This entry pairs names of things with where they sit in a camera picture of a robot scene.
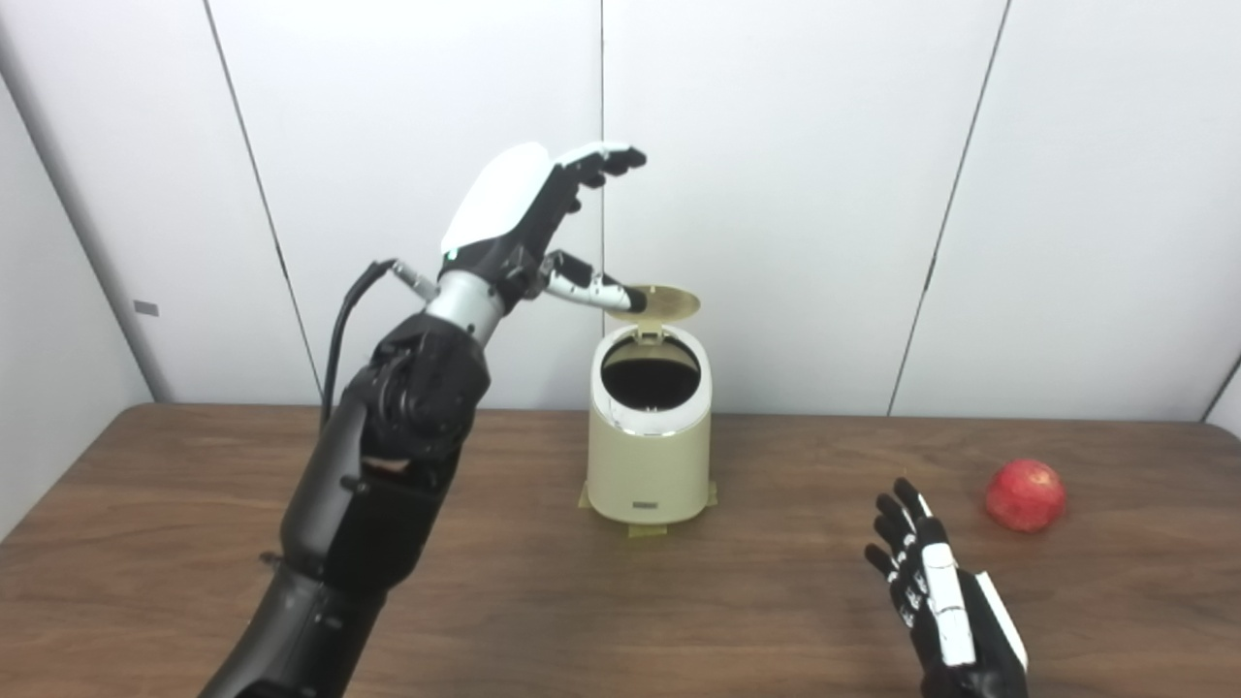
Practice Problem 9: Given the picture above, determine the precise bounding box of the cream round bin lid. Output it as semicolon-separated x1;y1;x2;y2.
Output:
620;284;701;342

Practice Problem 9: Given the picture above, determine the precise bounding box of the red apple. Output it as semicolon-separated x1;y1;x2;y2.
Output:
984;459;1067;534

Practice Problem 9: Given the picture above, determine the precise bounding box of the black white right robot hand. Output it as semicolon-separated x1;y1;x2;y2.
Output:
864;477;1030;698

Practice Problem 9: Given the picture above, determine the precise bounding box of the cream-colored bin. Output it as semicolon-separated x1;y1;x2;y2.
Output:
587;324;714;525

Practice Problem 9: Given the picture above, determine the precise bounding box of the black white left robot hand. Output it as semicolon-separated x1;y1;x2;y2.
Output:
439;142;649;316

